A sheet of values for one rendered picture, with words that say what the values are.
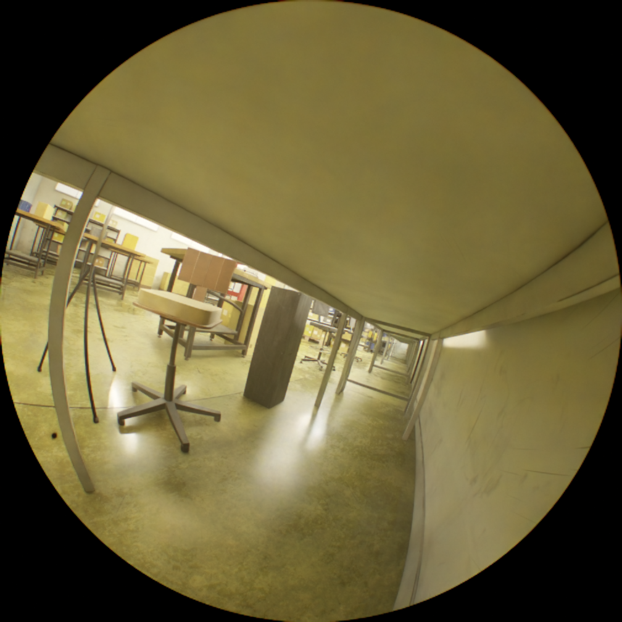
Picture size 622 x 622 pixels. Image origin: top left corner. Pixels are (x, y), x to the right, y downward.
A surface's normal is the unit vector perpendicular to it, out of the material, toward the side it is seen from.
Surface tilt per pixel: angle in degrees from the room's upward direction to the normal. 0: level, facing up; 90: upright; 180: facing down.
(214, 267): 90
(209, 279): 90
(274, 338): 90
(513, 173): 180
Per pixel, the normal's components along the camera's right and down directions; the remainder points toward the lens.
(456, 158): -0.28, 0.96
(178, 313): 0.27, 0.04
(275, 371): -0.33, -0.13
